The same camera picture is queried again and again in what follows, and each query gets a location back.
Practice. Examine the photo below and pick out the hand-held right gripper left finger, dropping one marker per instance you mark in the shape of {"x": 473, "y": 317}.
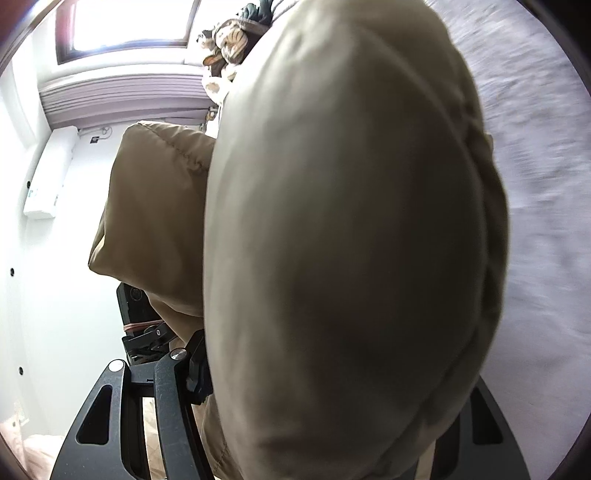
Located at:
{"x": 178, "y": 415}

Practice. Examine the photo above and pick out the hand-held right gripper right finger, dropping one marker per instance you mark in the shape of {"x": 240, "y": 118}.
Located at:
{"x": 485, "y": 434}

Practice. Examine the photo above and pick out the khaki padded jacket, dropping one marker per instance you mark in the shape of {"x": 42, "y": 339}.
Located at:
{"x": 346, "y": 230}

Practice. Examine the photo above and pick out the pink cloth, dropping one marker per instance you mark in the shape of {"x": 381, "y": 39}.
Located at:
{"x": 41, "y": 457}

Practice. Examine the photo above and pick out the tan striped plush toy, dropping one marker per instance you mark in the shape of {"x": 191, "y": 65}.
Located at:
{"x": 228, "y": 46}

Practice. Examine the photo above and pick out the dark cloth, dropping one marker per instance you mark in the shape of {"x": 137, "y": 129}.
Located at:
{"x": 258, "y": 10}

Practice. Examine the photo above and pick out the window with dark frame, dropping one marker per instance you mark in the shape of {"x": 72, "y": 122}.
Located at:
{"x": 129, "y": 23}

